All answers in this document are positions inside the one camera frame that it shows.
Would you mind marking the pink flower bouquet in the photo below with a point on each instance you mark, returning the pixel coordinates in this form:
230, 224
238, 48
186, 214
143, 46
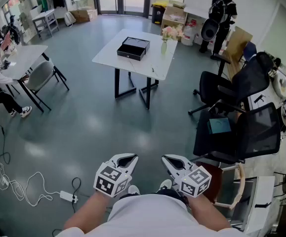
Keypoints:
172, 32

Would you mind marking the grey upholstered chair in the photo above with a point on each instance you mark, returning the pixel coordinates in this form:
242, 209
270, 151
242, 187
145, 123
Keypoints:
40, 75

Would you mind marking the white table with black legs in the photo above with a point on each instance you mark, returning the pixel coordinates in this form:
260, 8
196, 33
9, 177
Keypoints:
142, 63
25, 59

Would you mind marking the person's left white shoe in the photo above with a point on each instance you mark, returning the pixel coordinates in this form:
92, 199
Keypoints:
133, 189

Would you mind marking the black box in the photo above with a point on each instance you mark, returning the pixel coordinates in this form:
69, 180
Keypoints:
133, 49

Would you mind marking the pale green vase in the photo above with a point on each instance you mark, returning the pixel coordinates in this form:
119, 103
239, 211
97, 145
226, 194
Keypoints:
164, 48

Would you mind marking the wooden board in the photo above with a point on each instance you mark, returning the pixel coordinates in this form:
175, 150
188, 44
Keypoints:
240, 43

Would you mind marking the brown cardboard box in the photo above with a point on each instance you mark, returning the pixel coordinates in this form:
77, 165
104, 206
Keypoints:
83, 15

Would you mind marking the person's white shoe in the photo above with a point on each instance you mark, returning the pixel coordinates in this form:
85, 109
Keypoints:
165, 184
133, 189

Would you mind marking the person's right white shoe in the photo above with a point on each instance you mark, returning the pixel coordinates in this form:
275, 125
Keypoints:
165, 184

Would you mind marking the blue chair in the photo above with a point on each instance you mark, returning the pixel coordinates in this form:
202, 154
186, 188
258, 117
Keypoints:
250, 52

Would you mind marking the wooden chair with brown seat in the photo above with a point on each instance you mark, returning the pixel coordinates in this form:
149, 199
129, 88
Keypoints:
215, 181

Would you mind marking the teal flat box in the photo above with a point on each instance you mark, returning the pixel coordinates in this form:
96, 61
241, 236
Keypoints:
219, 126

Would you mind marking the black mesh office chair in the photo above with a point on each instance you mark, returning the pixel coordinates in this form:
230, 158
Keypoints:
256, 132

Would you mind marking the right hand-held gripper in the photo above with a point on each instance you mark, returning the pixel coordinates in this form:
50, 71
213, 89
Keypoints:
194, 180

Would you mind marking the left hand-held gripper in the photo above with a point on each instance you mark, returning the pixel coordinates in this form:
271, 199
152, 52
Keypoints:
109, 179

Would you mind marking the white cabinet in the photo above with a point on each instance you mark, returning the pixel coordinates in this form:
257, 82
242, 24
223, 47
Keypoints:
258, 204

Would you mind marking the white plastic bag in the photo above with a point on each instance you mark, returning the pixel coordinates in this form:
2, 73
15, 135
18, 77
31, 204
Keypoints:
188, 36

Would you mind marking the person's dark trousers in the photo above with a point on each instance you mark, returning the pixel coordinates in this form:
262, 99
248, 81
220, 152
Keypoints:
167, 193

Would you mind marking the person's left forearm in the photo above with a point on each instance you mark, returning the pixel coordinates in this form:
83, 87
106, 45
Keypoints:
88, 213

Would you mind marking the person's right forearm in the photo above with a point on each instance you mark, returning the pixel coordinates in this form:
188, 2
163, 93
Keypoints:
208, 213

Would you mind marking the open cardboard box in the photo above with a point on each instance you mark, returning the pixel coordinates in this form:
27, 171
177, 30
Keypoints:
173, 17

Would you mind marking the small grey table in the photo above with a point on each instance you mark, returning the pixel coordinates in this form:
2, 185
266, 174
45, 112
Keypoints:
45, 18

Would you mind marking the person's white shirt torso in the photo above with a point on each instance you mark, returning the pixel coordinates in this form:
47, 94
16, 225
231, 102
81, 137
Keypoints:
152, 218

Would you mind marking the black bin with yellow lid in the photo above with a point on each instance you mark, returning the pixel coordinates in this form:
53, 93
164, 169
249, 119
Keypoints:
158, 13

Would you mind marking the white power strip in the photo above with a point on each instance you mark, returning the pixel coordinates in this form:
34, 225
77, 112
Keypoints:
68, 196

